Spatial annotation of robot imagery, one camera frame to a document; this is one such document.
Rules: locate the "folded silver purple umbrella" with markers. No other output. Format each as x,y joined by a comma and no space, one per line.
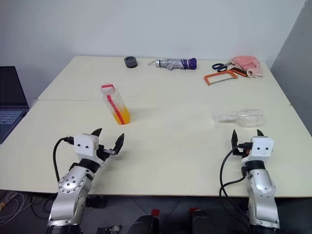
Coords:
175,64

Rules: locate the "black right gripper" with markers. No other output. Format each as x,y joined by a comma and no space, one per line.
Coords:
245,153

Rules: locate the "small black device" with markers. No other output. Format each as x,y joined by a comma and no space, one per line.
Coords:
108,229

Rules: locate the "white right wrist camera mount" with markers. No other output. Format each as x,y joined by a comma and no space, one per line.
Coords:
262,147

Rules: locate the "pink towel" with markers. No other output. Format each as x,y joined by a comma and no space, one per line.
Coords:
249,65

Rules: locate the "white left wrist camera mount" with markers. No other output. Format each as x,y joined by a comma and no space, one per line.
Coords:
85,146

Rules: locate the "clear wine glass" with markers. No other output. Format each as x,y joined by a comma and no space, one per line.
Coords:
248,118

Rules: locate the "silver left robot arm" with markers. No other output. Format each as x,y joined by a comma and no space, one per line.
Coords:
70,182

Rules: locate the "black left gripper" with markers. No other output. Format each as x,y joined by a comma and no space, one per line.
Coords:
102,153

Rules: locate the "orange hacksaw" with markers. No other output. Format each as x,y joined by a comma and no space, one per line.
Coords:
220,79

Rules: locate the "dark laptop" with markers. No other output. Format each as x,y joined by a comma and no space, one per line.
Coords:
11,97

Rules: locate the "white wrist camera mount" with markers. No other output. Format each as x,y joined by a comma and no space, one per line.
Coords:
262,147
85,146

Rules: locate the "bottle with orange liquid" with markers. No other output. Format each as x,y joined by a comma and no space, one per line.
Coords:
120,114

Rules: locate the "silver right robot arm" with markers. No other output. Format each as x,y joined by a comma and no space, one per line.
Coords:
262,190

